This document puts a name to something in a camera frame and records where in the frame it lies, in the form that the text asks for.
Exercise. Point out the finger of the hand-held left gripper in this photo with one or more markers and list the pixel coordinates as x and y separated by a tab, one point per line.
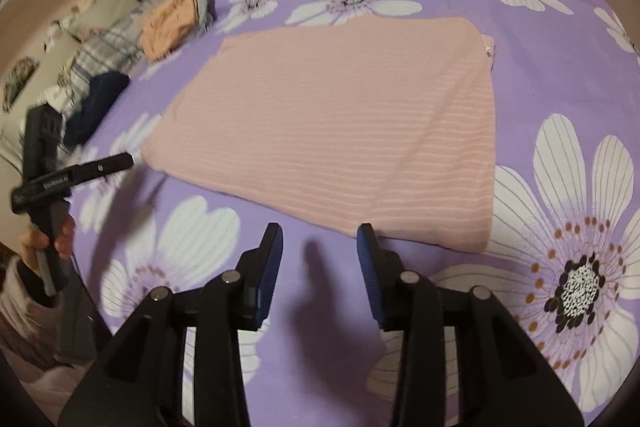
102	168

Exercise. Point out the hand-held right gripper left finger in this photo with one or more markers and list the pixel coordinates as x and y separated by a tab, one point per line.
267	277

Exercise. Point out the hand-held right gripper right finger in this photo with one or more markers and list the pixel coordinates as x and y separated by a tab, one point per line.
372	277

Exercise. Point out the pink striped long-sleeve shirt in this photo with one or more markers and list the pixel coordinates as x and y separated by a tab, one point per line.
325	127

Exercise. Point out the person's left forearm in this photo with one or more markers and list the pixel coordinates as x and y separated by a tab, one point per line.
20	302

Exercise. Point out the person's left hand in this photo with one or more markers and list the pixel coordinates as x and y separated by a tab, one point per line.
64	237

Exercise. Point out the navy blue cloth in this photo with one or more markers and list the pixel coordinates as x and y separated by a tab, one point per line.
100	102

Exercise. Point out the printed white cloth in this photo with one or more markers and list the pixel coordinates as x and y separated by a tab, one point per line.
20	82

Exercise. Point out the grey plaid pillow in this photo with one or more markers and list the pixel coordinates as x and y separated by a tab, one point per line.
100	52

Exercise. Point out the orange printed folded garment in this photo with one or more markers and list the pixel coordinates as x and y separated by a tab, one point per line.
167	24

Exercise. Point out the beige pillow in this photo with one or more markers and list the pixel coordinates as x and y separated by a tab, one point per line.
100	9

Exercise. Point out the grey folded garment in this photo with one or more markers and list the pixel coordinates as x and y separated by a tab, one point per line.
204	2

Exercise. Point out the purple floral bed sheet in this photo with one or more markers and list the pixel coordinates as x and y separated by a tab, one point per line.
525	72

